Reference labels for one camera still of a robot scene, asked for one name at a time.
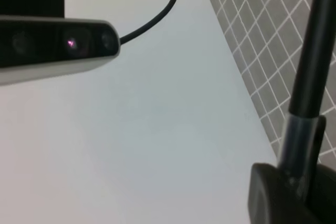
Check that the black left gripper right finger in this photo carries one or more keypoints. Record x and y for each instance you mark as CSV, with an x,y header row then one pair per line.
x,y
321,196

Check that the clear pen cap black tip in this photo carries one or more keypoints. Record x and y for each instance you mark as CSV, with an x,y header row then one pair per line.
x,y
299,149

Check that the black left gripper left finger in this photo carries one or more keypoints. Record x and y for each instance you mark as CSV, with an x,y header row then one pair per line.
x,y
269,200

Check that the black pen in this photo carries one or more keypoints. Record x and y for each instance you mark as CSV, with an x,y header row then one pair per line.
x,y
313,67

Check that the grey grid tablecloth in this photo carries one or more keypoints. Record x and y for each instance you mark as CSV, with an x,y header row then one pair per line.
x,y
265,40

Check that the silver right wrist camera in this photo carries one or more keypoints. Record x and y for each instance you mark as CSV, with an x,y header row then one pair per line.
x,y
35,48

